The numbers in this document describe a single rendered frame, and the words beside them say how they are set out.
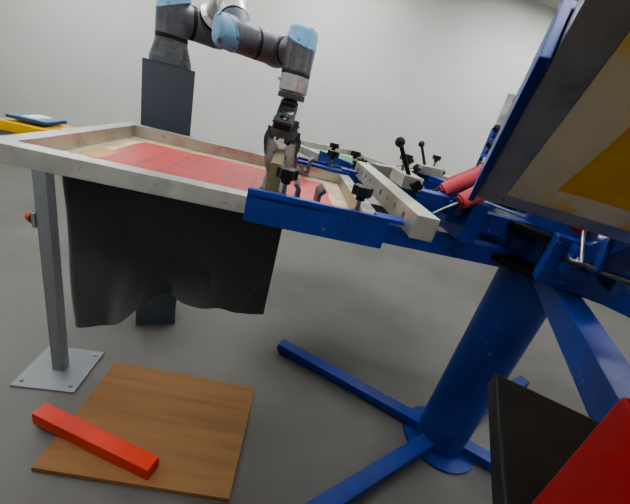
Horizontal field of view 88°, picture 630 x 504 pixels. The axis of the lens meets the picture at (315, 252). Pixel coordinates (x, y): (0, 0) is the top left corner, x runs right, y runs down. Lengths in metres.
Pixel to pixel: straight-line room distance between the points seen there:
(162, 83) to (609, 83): 1.34
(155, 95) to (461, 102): 4.36
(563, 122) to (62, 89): 5.43
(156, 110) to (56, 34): 4.11
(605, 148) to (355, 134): 4.45
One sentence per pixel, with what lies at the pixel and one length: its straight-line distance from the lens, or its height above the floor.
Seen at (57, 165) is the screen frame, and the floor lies 0.97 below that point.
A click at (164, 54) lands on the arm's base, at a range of 1.51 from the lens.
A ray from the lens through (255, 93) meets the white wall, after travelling 4.77.
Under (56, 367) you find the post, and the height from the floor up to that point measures 0.02.
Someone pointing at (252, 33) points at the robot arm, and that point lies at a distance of 0.98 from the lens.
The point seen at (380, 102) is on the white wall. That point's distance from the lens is 4.88.
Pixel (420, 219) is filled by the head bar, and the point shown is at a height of 1.03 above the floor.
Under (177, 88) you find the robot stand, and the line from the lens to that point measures 1.49.
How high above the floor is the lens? 1.18
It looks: 23 degrees down
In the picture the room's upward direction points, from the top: 15 degrees clockwise
